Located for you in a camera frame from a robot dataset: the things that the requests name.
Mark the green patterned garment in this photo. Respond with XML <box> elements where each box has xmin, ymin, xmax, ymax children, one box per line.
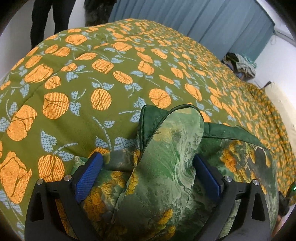
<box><xmin>55</xmin><ymin>104</ymin><xmax>280</xmax><ymax>241</ymax></box>

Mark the pile of clothes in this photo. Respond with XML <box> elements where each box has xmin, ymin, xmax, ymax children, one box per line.
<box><xmin>221</xmin><ymin>52</ymin><xmax>257</xmax><ymax>81</ymax></box>

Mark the person in dark clothes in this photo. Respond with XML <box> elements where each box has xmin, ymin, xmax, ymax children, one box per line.
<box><xmin>30</xmin><ymin>0</ymin><xmax>77</xmax><ymax>50</ymax></box>

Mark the cream white pillow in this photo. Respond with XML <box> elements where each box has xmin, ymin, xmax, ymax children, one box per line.
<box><xmin>264</xmin><ymin>82</ymin><xmax>295</xmax><ymax>147</ymax></box>

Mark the olive orange floral bedspread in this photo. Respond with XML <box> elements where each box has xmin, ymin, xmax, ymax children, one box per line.
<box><xmin>1</xmin><ymin>19</ymin><xmax>295</xmax><ymax>240</ymax></box>

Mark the blue pleated curtain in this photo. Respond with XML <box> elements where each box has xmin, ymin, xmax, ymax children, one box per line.
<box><xmin>109</xmin><ymin>0</ymin><xmax>275</xmax><ymax>61</ymax></box>

